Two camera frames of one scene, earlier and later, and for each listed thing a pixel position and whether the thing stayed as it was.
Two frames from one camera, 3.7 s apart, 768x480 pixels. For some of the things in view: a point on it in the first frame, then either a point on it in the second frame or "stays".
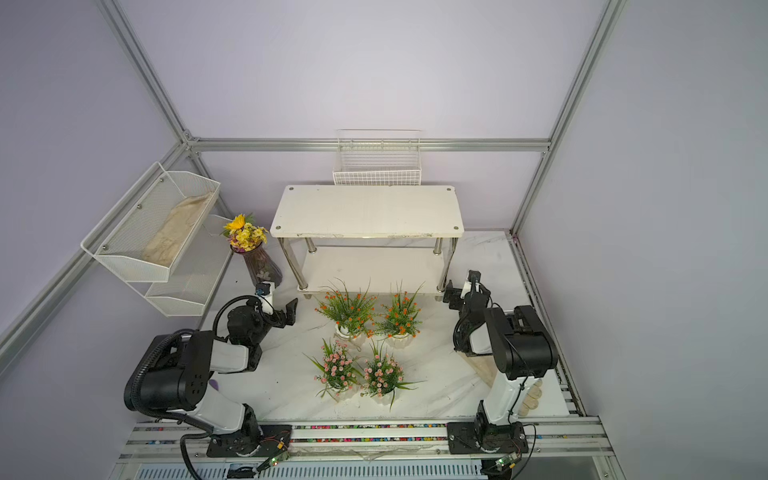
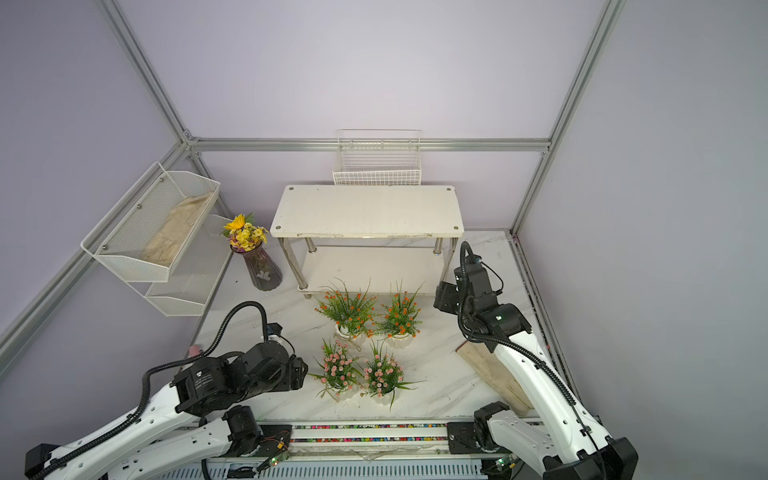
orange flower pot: (353, 313) stays
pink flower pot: (383, 375) stays
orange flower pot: (399, 321) stays
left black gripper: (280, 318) -> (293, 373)
